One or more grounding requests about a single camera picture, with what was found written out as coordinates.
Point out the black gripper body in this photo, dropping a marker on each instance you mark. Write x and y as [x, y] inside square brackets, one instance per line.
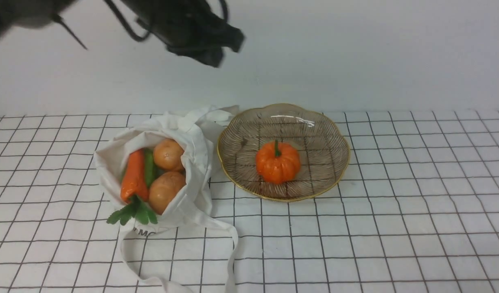
[187, 28]

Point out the white grid tablecloth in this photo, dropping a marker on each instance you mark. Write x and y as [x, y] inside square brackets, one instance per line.
[417, 211]

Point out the orange toy carrot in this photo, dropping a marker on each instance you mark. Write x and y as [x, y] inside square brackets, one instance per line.
[134, 193]

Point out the white canvas tote bag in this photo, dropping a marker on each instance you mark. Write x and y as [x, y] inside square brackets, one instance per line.
[196, 131]

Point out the orange toy pumpkin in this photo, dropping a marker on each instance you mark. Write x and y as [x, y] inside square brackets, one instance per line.
[277, 162]

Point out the gold-rimmed glass plate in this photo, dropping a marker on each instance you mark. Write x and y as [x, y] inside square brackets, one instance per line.
[324, 152]

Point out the green toy vegetable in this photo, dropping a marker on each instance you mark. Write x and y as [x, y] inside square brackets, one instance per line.
[151, 170]

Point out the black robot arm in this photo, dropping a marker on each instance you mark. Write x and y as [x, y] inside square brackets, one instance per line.
[37, 14]

